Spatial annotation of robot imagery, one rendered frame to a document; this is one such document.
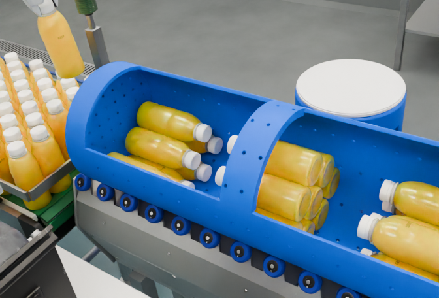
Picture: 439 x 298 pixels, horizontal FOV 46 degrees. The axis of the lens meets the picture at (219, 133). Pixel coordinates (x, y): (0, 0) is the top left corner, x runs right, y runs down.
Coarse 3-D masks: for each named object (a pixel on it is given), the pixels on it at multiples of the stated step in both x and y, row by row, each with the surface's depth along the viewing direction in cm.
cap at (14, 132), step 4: (8, 128) 125; (12, 128) 125; (16, 128) 124; (4, 132) 124; (8, 132) 124; (12, 132) 123; (16, 132) 123; (20, 132) 125; (4, 136) 123; (8, 136) 122; (12, 136) 123; (16, 136) 123; (20, 136) 125; (8, 140) 123; (12, 140) 123
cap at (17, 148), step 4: (8, 144) 119; (12, 144) 119; (16, 144) 119; (20, 144) 119; (24, 144) 120; (8, 148) 118; (12, 148) 118; (16, 148) 118; (20, 148) 118; (24, 148) 119; (8, 152) 118; (12, 152) 117; (16, 152) 118; (20, 152) 118
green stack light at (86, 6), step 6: (78, 0) 156; (84, 0) 156; (90, 0) 157; (78, 6) 157; (84, 6) 157; (90, 6) 157; (96, 6) 160; (78, 12) 159; (84, 12) 158; (90, 12) 158
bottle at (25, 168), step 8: (24, 152) 120; (8, 160) 120; (16, 160) 119; (24, 160) 119; (32, 160) 121; (16, 168) 119; (24, 168) 119; (32, 168) 120; (40, 168) 124; (16, 176) 120; (24, 176) 120; (32, 176) 121; (40, 176) 123; (16, 184) 122; (24, 184) 121; (32, 184) 122; (48, 192) 127; (24, 200) 125; (40, 200) 125; (48, 200) 128; (32, 208) 126; (40, 208) 127
